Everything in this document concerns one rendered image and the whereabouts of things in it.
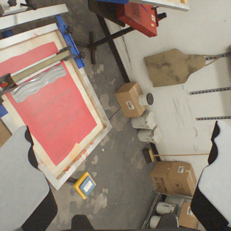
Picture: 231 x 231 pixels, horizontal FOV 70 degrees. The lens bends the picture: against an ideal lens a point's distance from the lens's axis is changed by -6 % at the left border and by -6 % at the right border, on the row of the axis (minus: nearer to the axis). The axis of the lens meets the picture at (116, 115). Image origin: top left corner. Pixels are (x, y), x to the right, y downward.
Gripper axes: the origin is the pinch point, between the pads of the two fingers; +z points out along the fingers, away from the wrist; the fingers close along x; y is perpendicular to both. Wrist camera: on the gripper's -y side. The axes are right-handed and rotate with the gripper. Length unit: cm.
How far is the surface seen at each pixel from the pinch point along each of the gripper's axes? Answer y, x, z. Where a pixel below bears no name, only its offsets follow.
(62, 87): 28, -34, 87
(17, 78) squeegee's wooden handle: 13, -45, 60
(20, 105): 28, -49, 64
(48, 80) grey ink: 22, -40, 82
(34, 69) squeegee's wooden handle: 12, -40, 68
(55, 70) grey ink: 18, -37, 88
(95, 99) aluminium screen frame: 41, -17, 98
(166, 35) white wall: 11, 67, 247
